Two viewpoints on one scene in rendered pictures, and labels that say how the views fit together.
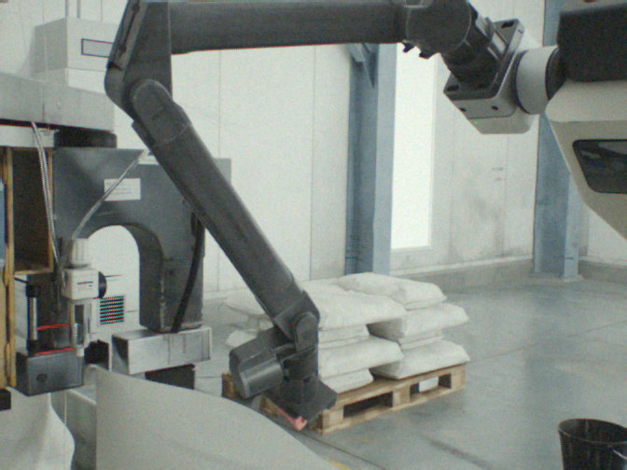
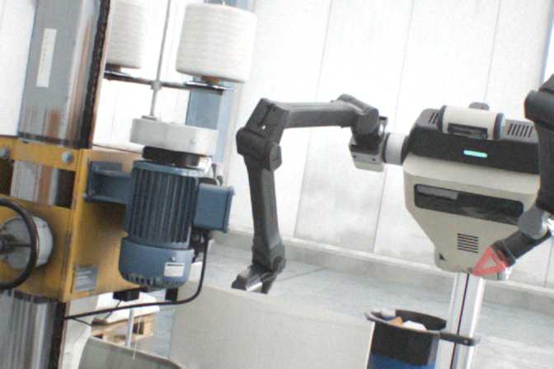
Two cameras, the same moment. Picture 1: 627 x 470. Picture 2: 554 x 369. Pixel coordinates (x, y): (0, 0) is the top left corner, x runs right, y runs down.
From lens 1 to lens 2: 1.43 m
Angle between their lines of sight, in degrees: 26
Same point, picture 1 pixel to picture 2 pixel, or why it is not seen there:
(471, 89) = (365, 149)
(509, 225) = not seen: hidden behind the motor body
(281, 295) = (276, 246)
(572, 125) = (417, 177)
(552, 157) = (199, 123)
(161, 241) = not seen: hidden behind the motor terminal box
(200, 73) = not seen: outside the picture
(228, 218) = (270, 206)
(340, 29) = (332, 120)
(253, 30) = (306, 120)
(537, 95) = (396, 157)
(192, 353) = (195, 276)
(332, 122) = (12, 66)
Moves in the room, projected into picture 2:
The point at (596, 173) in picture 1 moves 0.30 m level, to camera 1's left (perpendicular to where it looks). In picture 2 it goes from (421, 199) to (326, 186)
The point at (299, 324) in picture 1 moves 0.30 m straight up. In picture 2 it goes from (280, 262) to (298, 146)
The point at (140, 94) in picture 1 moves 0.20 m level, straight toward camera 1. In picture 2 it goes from (273, 150) to (333, 161)
